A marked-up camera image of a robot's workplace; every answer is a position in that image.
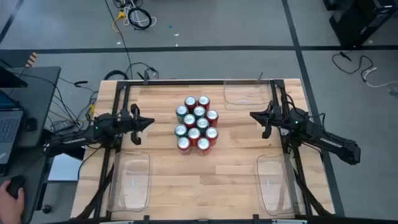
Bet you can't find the hazard striped marker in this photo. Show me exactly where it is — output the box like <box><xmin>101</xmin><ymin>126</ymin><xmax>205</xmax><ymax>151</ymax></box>
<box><xmin>25</xmin><ymin>52</ymin><xmax>39</xmax><ymax>68</ymax></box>

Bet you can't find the black power brick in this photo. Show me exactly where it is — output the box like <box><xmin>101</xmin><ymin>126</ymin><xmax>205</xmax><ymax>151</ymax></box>
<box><xmin>51</xmin><ymin>119</ymin><xmax>75</xmax><ymax>133</ymax></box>

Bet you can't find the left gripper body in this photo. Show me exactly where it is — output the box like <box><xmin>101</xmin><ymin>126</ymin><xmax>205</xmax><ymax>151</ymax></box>
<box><xmin>119</xmin><ymin>103</ymin><xmax>142</xmax><ymax>146</ymax></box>

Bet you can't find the clear plastic bin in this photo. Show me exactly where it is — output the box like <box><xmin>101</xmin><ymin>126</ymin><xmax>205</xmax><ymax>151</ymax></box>
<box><xmin>223</xmin><ymin>79</ymin><xmax>274</xmax><ymax>112</ymax></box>
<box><xmin>107</xmin><ymin>151</ymin><xmax>152</xmax><ymax>213</ymax></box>
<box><xmin>256</xmin><ymin>153</ymin><xmax>307</xmax><ymax>217</ymax></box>

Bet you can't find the black computer mouse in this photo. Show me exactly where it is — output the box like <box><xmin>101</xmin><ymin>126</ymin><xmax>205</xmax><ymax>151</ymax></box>
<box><xmin>6</xmin><ymin>175</ymin><xmax>26</xmax><ymax>200</ymax></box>

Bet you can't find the red Fanta soda can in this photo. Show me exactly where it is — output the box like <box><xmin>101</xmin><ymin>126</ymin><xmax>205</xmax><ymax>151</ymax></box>
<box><xmin>177</xmin><ymin>136</ymin><xmax>192</xmax><ymax>156</ymax></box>
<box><xmin>205</xmin><ymin>126</ymin><xmax>220</xmax><ymax>146</ymax></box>
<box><xmin>187</xmin><ymin>127</ymin><xmax>201</xmax><ymax>146</ymax></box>
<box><xmin>196</xmin><ymin>138</ymin><xmax>211</xmax><ymax>157</ymax></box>

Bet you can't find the black aluminium table frame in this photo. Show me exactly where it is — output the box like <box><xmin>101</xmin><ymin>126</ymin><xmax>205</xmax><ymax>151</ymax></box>
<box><xmin>73</xmin><ymin>78</ymin><xmax>338</xmax><ymax>224</ymax></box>

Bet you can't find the white floor cable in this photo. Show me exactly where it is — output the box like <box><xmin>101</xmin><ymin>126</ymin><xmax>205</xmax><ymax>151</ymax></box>
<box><xmin>362</xmin><ymin>66</ymin><xmax>398</xmax><ymax>89</ymax></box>
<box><xmin>123</xmin><ymin>0</ymin><xmax>158</xmax><ymax>29</ymax></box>

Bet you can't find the black equipment case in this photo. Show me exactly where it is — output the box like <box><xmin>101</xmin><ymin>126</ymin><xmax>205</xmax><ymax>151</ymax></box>
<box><xmin>323</xmin><ymin>0</ymin><xmax>398</xmax><ymax>47</ymax></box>

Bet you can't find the long black floor cable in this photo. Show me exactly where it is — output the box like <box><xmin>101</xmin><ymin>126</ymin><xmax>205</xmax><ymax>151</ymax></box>
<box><xmin>104</xmin><ymin>0</ymin><xmax>134</xmax><ymax>80</ymax></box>

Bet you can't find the person's hand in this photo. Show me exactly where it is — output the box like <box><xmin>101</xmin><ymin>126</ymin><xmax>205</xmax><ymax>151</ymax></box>
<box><xmin>0</xmin><ymin>180</ymin><xmax>25</xmax><ymax>224</ymax></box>

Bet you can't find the small black desk device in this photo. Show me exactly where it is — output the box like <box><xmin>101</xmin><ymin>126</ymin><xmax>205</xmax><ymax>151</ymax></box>
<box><xmin>24</xmin><ymin>117</ymin><xmax>38</xmax><ymax>131</ymax></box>

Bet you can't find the black desk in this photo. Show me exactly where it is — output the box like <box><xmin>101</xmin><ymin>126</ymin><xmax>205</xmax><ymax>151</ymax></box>
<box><xmin>0</xmin><ymin>65</ymin><xmax>86</xmax><ymax>224</ymax></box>

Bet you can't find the yellow power plug cable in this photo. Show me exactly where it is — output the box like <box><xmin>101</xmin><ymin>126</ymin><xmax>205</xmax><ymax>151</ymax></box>
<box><xmin>112</xmin><ymin>10</ymin><xmax>127</xmax><ymax>34</ymax></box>

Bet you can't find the white flat panel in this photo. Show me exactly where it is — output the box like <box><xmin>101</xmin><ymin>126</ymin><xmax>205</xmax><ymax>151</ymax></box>
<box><xmin>48</xmin><ymin>153</ymin><xmax>86</xmax><ymax>182</ymax></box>

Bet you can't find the black cable loop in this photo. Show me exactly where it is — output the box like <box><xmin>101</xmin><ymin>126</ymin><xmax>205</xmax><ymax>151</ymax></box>
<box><xmin>103</xmin><ymin>70</ymin><xmax>130</xmax><ymax>81</ymax></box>

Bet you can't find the coiled black cable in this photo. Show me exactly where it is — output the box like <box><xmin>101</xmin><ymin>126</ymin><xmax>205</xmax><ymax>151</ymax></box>
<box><xmin>127</xmin><ymin>6</ymin><xmax>153</xmax><ymax>31</ymax></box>

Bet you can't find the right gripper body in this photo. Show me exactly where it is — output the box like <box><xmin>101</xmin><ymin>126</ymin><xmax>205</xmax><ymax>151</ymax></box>
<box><xmin>262</xmin><ymin>100</ymin><xmax>284</xmax><ymax>140</ymax></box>

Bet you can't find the dark laptop computer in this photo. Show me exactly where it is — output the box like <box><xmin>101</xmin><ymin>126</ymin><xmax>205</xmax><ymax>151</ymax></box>
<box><xmin>0</xmin><ymin>90</ymin><xmax>25</xmax><ymax>166</ymax></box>

